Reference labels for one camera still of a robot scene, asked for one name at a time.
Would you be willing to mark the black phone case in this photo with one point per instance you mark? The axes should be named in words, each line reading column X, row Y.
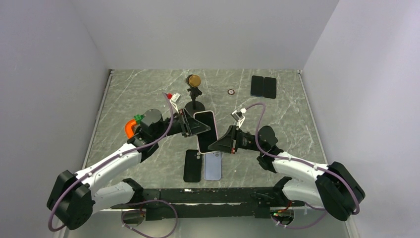
column 192, row 166

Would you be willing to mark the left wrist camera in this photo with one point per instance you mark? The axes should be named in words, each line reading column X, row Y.
column 174, row 98

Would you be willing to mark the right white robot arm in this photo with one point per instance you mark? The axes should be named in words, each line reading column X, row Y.
column 329, row 187

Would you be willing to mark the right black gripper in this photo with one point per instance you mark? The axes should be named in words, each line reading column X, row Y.
column 229, row 143

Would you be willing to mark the lilac phone case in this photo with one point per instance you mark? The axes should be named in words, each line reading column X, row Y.
column 212, row 166

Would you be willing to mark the blue smartphone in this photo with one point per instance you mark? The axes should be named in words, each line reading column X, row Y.
column 256, row 89

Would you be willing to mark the black stand with gold disc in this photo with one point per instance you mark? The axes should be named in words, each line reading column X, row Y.
column 193, row 81

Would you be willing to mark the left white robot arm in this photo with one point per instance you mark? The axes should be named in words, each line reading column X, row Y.
column 75, row 197

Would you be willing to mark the orange toy with blocks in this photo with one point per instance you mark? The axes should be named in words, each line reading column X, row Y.
column 131, row 125

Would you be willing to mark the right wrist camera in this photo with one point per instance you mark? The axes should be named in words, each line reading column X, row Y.
column 239, row 117

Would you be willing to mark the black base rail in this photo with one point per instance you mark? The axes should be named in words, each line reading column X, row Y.
column 257, row 202

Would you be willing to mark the black phone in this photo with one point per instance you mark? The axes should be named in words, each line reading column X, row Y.
column 270, row 87

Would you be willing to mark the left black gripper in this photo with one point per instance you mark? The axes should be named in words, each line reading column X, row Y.
column 190, row 126

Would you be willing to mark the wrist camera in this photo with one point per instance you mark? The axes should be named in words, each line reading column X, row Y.
column 239, row 117
column 174, row 98

